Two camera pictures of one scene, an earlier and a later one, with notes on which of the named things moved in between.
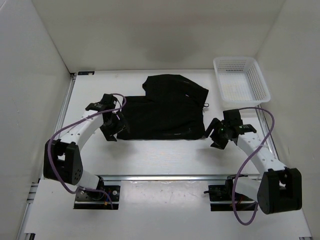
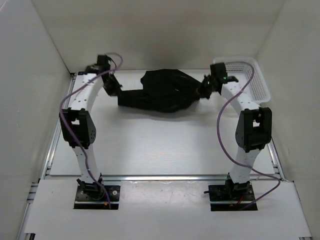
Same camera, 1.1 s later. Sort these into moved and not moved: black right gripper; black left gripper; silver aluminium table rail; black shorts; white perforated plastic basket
Moved: black right gripper; black shorts; black left gripper
Not moved: white perforated plastic basket; silver aluminium table rail
